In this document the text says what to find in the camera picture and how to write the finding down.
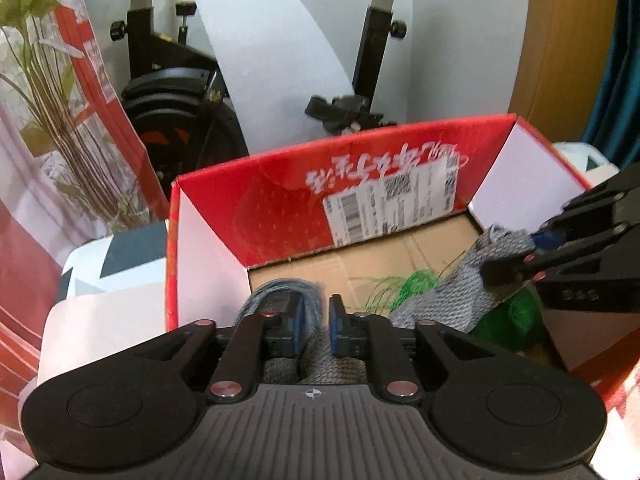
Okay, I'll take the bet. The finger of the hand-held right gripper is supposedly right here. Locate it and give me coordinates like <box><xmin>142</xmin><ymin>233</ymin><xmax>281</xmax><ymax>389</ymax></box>
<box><xmin>531</xmin><ymin>164</ymin><xmax>640</xmax><ymax>251</ymax></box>
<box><xmin>481</xmin><ymin>225</ymin><xmax>640</xmax><ymax>287</ymax></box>

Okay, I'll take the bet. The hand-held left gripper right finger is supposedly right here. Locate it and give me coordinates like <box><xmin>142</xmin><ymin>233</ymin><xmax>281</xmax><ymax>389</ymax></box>
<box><xmin>327</xmin><ymin>294</ymin><xmax>481</xmax><ymax>405</ymax></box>

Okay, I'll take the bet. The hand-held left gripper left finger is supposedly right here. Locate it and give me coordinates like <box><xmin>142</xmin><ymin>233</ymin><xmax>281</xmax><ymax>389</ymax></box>
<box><xmin>150</xmin><ymin>296</ymin><xmax>307</xmax><ymax>403</ymax></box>

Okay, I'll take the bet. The grey knitted cloth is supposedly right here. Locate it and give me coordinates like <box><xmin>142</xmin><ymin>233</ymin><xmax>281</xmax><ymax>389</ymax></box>
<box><xmin>234</xmin><ymin>224</ymin><xmax>538</xmax><ymax>386</ymax></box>

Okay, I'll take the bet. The red cardboard box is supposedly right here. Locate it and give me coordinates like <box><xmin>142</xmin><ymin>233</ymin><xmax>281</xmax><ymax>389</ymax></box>
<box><xmin>165</xmin><ymin>114</ymin><xmax>640</xmax><ymax>406</ymax></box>

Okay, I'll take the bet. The green fringed tinsel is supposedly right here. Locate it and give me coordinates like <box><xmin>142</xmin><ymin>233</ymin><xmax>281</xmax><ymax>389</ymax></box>
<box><xmin>367</xmin><ymin>267</ymin><xmax>546</xmax><ymax>351</ymax></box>

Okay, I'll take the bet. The geometric patterned cloth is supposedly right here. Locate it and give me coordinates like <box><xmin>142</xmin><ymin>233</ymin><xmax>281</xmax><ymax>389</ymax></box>
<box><xmin>57</xmin><ymin>220</ymin><xmax>169</xmax><ymax>306</ymax></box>
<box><xmin>550</xmin><ymin>141</ymin><xmax>623</xmax><ymax>183</ymax></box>

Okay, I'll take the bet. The blue curtain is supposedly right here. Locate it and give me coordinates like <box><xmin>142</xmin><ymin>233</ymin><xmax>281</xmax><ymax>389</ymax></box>
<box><xmin>580</xmin><ymin>0</ymin><xmax>640</xmax><ymax>171</ymax></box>

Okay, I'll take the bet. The wooden cabinet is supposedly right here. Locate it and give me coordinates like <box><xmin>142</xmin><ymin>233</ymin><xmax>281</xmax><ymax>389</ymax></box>
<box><xmin>507</xmin><ymin>0</ymin><xmax>621</xmax><ymax>143</ymax></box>

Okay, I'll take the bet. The black exercise bike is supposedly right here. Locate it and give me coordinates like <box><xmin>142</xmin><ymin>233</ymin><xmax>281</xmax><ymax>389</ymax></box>
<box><xmin>110</xmin><ymin>0</ymin><xmax>448</xmax><ymax>201</ymax></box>

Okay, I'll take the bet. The white board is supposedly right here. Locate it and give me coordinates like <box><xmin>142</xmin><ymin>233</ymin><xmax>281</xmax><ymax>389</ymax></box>
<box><xmin>185</xmin><ymin>0</ymin><xmax>357</xmax><ymax>153</ymax></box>

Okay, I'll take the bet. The red and white banner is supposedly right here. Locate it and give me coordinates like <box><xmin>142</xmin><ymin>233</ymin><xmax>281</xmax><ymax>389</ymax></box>
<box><xmin>0</xmin><ymin>0</ymin><xmax>171</xmax><ymax>480</ymax></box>

